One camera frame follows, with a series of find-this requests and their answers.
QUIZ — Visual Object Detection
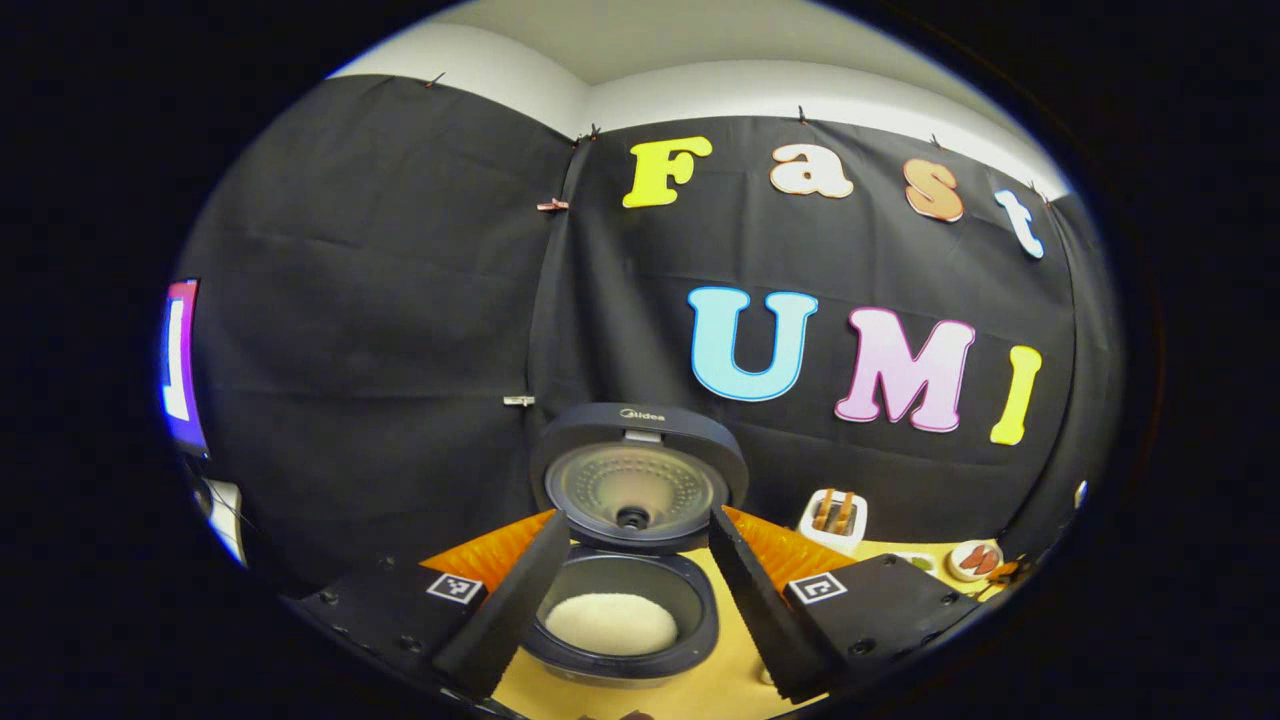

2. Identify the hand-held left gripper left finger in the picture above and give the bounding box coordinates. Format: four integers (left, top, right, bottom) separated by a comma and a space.
285, 508, 572, 701

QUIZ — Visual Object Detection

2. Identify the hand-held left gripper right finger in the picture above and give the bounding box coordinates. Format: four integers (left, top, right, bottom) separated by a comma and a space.
708, 505, 986, 705

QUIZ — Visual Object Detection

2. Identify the white rice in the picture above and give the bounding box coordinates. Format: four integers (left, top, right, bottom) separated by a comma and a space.
543, 592, 679, 658

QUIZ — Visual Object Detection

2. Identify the dark grey rice cooker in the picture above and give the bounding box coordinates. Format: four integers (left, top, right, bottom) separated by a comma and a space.
520, 402, 751, 691

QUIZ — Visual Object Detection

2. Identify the white round plate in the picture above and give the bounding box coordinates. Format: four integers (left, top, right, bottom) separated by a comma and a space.
946, 540, 1004, 584

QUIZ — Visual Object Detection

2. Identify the white toaster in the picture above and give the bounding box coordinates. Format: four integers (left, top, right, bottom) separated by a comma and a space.
798, 488, 869, 557

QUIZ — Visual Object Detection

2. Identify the white box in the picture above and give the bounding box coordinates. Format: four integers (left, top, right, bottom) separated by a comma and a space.
190, 478, 246, 566

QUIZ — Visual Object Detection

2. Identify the black backdrop cloth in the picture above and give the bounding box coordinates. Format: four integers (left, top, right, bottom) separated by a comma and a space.
170, 75, 1121, 601

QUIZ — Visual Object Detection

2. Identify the glowing monitor screen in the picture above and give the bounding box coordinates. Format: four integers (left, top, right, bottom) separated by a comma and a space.
160, 278, 209, 456

